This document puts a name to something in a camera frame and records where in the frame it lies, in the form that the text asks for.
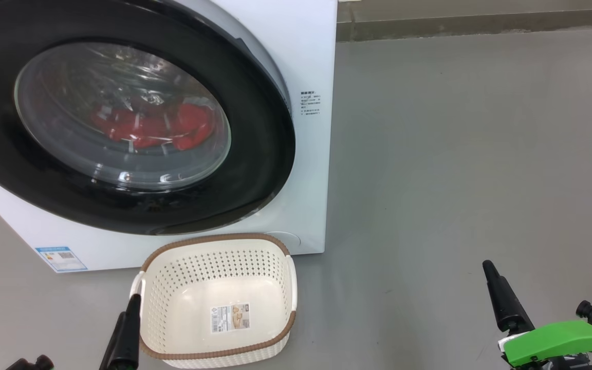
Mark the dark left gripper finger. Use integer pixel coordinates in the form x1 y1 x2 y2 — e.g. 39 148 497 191
99 312 123 370
108 294 142 370

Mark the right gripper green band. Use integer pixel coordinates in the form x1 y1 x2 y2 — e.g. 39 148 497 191
483 261 592 370

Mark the washing machine door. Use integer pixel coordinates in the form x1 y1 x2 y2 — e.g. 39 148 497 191
0 0 297 236

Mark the red and white garment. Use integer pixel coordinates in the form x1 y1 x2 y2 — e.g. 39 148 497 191
90 103 215 151

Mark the cream laundry basket brown rim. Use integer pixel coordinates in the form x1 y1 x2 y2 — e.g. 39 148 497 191
130 233 298 369

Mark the white front-load washing machine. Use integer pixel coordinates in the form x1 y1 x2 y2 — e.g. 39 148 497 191
0 0 338 273

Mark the paper product label sticker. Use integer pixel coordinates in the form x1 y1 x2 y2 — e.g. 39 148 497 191
210 303 251 334

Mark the blue energy label sticker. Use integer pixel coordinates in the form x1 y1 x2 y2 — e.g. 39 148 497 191
35 247 88 272

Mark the round white filter cover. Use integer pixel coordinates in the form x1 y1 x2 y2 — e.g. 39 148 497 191
270 231 302 249

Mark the black caution text decal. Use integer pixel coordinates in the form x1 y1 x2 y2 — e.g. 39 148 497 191
300 91 321 116

